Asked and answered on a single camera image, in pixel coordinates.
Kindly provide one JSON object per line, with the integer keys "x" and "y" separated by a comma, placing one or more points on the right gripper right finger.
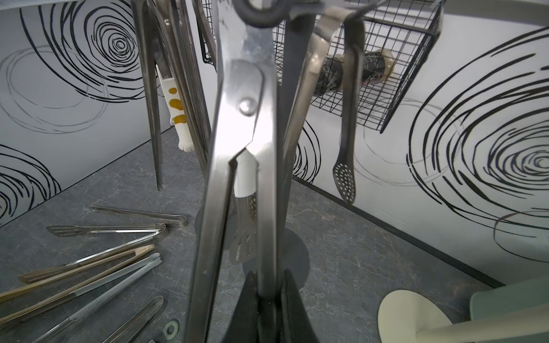
{"x": 295, "y": 325}

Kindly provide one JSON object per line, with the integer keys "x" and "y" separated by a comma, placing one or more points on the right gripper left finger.
{"x": 243, "y": 325}

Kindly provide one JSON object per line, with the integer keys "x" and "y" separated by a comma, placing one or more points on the perforated steel tongs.
{"x": 343, "y": 170}

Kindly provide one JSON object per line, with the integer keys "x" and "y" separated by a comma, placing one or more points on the white handled steel tongs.
{"x": 177, "y": 110}

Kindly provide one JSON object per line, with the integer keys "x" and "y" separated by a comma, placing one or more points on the black ring tongs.
{"x": 244, "y": 122}

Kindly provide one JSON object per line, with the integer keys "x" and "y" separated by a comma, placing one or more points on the green tipped tongs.
{"x": 169, "y": 332}

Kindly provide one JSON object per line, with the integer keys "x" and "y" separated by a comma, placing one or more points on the cream rack stand rear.
{"x": 406, "y": 316}

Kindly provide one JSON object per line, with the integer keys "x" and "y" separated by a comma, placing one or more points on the black wire basket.
{"x": 399, "y": 36}

